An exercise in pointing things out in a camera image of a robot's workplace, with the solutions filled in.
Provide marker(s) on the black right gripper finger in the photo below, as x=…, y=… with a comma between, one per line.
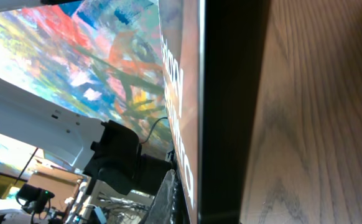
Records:
x=165, y=208

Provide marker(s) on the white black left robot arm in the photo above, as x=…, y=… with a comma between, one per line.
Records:
x=103, y=150

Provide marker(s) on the background clutter and equipment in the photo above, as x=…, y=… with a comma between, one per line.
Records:
x=34, y=204

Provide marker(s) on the colourful abstract wall painting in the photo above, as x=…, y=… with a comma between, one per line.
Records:
x=97, y=58

